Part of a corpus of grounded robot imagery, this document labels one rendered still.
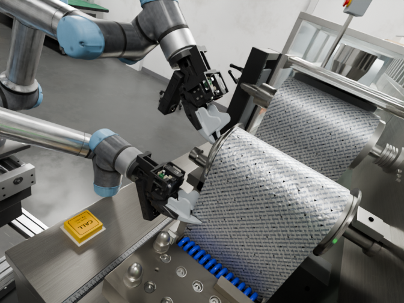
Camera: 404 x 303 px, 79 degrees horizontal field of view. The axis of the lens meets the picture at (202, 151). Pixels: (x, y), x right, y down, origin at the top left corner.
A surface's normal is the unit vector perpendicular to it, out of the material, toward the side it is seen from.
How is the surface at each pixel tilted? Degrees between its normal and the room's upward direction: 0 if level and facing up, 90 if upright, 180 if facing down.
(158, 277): 0
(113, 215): 0
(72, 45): 90
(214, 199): 90
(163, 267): 0
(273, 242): 90
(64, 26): 90
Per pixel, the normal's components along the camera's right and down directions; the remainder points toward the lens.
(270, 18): -0.42, 0.37
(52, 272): 0.30, -0.80
